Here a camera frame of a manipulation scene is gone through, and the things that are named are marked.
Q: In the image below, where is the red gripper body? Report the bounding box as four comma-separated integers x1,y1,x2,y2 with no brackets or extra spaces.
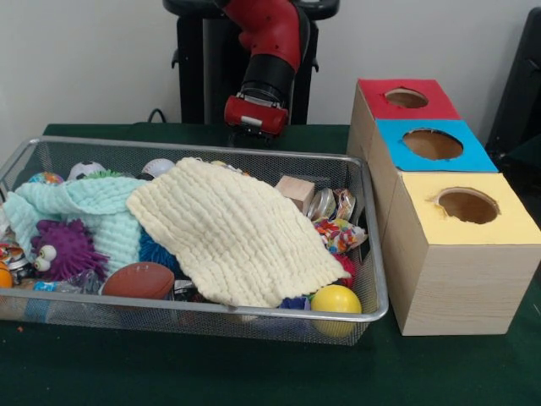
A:
224,94,290,137

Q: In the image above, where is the dark green table cloth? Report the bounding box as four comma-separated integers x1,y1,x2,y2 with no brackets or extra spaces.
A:
0,123,541,406

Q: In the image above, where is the white ball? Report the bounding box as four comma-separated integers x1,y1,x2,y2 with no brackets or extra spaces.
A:
141,158,176,179

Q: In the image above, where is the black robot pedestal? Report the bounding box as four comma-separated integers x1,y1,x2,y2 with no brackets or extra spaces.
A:
163,0,340,126

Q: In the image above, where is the yellow ball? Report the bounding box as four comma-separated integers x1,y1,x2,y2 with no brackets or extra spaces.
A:
310,284,363,337

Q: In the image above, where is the cream yellow cloth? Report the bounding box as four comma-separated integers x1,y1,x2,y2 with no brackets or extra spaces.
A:
126,157,349,308

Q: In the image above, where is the colourful crinkly packet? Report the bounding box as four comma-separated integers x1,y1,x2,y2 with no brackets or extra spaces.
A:
314,218,369,255

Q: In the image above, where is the brown toy football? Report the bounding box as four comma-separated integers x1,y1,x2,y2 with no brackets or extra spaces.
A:
101,262,176,299

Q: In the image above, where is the clear mesh bin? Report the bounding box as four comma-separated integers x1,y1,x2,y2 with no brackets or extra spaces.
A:
0,136,391,346

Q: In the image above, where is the small wooden block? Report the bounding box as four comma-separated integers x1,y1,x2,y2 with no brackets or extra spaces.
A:
276,175,316,212

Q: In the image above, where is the black chair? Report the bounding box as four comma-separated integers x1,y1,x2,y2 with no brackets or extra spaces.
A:
486,8,541,170

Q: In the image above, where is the purple spiky toy with eyes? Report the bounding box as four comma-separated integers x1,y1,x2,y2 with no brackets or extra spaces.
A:
31,220,109,283

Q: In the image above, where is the small soccer ball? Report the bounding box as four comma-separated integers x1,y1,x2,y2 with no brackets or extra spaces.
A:
68,162,107,181

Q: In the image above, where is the mint green cloth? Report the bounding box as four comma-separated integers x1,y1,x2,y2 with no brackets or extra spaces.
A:
4,176,149,276

